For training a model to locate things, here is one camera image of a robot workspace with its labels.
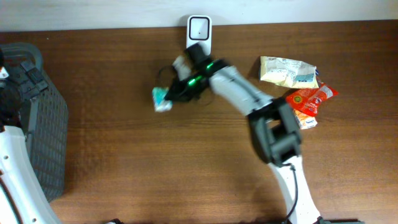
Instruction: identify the grey plastic mesh basket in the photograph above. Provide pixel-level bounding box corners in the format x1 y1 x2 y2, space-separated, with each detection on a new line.
1 42 69 202

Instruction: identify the black camera cable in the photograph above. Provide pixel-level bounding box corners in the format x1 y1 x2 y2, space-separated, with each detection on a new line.
155 65 299 223

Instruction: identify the yellow wet wipes pack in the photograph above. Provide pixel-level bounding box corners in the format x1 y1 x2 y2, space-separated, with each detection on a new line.
259 56 319 89

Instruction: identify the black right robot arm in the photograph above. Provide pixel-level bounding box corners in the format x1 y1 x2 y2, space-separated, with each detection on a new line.
165 44 325 223

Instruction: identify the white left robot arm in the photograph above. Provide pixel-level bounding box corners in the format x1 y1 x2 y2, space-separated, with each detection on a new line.
1 42 69 224

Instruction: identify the white barcode scanner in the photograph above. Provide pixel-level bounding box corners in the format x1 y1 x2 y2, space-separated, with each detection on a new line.
186 15 212 55

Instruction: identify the teal tissue pack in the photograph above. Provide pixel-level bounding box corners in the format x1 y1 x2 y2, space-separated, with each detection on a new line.
152 87 172 113

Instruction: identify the red snack packet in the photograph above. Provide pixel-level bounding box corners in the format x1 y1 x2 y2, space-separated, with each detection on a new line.
285 83 339 117

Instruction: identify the orange white small packet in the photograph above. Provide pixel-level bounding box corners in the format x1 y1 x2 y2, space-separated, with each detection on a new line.
293 110 318 129

